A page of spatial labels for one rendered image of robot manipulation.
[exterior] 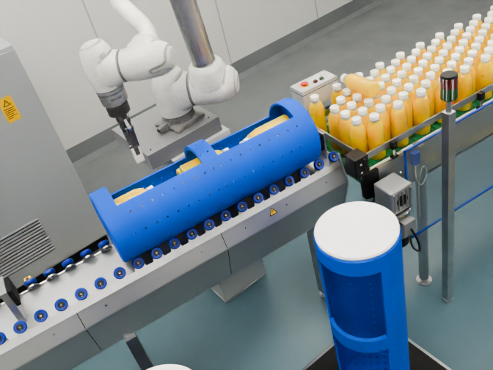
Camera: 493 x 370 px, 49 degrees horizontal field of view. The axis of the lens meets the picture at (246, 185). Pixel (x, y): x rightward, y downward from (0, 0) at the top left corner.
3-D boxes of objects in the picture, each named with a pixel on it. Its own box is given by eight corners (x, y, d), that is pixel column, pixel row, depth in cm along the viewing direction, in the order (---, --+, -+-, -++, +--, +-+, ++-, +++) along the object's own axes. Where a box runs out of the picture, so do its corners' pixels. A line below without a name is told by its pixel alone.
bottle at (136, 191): (110, 227, 193) (156, 203, 198) (104, 215, 188) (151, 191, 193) (103, 216, 198) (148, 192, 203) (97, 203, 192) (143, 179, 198)
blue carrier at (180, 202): (106, 233, 216) (80, 180, 197) (286, 141, 241) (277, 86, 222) (131, 277, 196) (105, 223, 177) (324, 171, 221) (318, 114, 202)
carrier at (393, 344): (341, 353, 243) (342, 412, 220) (313, 206, 191) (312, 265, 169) (406, 351, 236) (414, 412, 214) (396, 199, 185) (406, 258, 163)
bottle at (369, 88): (383, 86, 226) (354, 75, 240) (373, 79, 222) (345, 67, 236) (374, 100, 227) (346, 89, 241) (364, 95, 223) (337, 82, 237)
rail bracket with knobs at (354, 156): (342, 172, 224) (340, 153, 218) (356, 165, 226) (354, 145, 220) (358, 183, 216) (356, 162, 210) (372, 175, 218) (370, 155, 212)
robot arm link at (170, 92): (163, 103, 258) (149, 62, 246) (199, 98, 255) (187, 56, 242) (156, 121, 246) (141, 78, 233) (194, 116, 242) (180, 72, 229)
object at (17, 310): (16, 307, 198) (-5, 279, 189) (26, 302, 199) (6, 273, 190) (20, 324, 190) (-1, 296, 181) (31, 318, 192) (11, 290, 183)
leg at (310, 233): (317, 293, 292) (299, 205, 255) (326, 288, 294) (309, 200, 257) (323, 299, 288) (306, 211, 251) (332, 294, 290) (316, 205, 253)
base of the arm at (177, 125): (147, 131, 253) (144, 120, 249) (180, 107, 264) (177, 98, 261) (172, 139, 241) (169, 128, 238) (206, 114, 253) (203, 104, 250)
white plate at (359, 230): (314, 205, 190) (315, 207, 191) (313, 261, 169) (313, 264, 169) (395, 197, 184) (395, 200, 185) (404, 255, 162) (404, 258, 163)
